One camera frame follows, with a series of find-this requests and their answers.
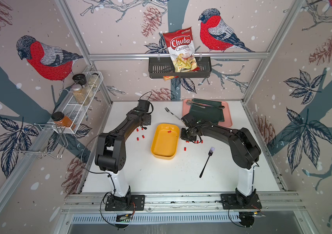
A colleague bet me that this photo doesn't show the yellow plastic storage tray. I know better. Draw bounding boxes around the yellow plastic storage tray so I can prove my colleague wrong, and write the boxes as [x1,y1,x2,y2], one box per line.
[151,123,180,160]

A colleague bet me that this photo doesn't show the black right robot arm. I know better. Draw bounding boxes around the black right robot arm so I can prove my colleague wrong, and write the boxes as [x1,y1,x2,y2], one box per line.
[181,113,261,207]

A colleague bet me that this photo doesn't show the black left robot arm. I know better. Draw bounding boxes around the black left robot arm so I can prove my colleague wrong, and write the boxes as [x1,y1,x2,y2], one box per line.
[94,109,151,200]

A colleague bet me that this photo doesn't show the silver fork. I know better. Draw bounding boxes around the silver fork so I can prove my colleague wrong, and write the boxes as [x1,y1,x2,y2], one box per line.
[165,107,182,121]

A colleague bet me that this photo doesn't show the purple black fork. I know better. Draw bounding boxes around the purple black fork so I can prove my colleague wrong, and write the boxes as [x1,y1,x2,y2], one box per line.
[199,147,215,178]

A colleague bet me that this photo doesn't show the dark green cloth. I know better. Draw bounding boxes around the dark green cloth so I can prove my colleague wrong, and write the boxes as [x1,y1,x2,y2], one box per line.
[189,98,228,124]

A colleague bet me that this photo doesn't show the dark spoon on cloth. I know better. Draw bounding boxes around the dark spoon on cloth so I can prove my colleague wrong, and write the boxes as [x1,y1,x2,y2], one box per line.
[186,100,225,110]

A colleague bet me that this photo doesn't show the pink plastic tray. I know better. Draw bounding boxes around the pink plastic tray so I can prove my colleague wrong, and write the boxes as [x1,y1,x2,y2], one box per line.
[183,99,233,128]

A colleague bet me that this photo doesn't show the clear spice jar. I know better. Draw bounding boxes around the clear spice jar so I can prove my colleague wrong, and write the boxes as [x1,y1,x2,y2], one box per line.
[88,73,100,91]

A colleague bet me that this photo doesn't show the silver lid spice jar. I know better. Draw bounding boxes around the silver lid spice jar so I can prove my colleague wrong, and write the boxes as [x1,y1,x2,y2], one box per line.
[71,84,90,105]

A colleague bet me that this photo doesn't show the black lid spice jar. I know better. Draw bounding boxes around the black lid spice jar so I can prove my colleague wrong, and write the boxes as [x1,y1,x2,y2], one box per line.
[72,73,87,88]

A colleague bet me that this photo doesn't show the red Chuba chips bag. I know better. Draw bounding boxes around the red Chuba chips bag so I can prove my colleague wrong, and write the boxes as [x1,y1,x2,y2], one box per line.
[163,27,200,73]

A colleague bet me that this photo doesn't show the orange spice jar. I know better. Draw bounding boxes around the orange spice jar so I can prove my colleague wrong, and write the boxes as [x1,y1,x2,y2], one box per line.
[51,112,76,130]

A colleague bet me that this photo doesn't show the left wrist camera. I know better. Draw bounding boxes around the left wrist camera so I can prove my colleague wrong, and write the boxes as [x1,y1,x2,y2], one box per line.
[136,99,153,113]

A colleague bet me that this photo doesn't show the black wall basket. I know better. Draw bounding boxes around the black wall basket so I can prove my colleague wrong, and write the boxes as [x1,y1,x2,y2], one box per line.
[148,57,212,79]

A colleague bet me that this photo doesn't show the white wire spice rack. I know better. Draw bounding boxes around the white wire spice rack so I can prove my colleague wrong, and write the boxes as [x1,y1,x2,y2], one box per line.
[59,71,103,138]

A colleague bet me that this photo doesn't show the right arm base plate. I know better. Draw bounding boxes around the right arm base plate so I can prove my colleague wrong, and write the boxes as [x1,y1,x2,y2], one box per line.
[220,192,262,210]

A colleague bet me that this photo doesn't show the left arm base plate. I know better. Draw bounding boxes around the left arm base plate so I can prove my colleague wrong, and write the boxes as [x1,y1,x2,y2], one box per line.
[104,195,145,211]

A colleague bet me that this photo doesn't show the chrome wire rack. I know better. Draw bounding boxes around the chrome wire rack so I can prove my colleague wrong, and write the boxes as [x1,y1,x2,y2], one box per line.
[15,122,69,160]

